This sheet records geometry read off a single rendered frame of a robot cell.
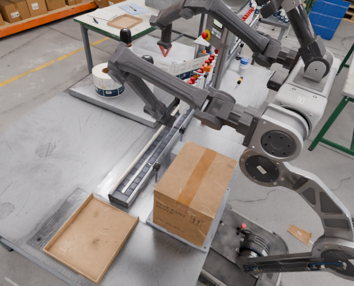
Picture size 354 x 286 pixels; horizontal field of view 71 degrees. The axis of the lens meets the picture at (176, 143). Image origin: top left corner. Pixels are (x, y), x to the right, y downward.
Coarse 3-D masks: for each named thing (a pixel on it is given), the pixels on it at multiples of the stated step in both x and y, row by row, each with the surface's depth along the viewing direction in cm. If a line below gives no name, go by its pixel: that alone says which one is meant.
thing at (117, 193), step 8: (176, 112) 161; (184, 120) 156; (168, 128) 150; (160, 136) 144; (168, 136) 145; (152, 144) 140; (160, 152) 136; (144, 160) 131; (152, 160) 132; (136, 168) 127; (144, 168) 127; (128, 176) 123; (120, 184) 119; (136, 184) 120; (120, 192) 116; (128, 192) 117; (120, 200) 114
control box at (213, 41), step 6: (210, 18) 135; (210, 24) 136; (210, 30) 138; (222, 30) 129; (210, 36) 139; (222, 36) 131; (234, 36) 134; (210, 42) 141; (216, 42) 136; (234, 42) 137; (216, 48) 138
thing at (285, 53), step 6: (282, 48) 101; (288, 48) 100; (294, 48) 99; (282, 54) 100; (288, 54) 99; (294, 54) 98; (276, 60) 103; (282, 60) 101; (288, 60) 99; (294, 60) 98; (282, 66) 104; (288, 66) 101; (288, 72) 102
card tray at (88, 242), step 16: (80, 208) 112; (96, 208) 115; (112, 208) 115; (64, 224) 105; (80, 224) 109; (96, 224) 109; (112, 224) 110; (128, 224) 111; (64, 240) 104; (80, 240) 104; (96, 240) 105; (112, 240) 105; (64, 256) 99; (80, 256) 100; (96, 256) 100; (112, 256) 97; (80, 272) 92; (96, 272) 96
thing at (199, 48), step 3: (195, 45) 182; (198, 45) 177; (201, 45) 180; (210, 45) 185; (195, 48) 183; (198, 48) 179; (201, 48) 181; (204, 48) 181; (207, 48) 187; (210, 48) 183; (195, 51) 185; (198, 51) 184; (201, 51) 183; (207, 51) 189; (210, 51) 185; (195, 54) 183; (195, 57) 184
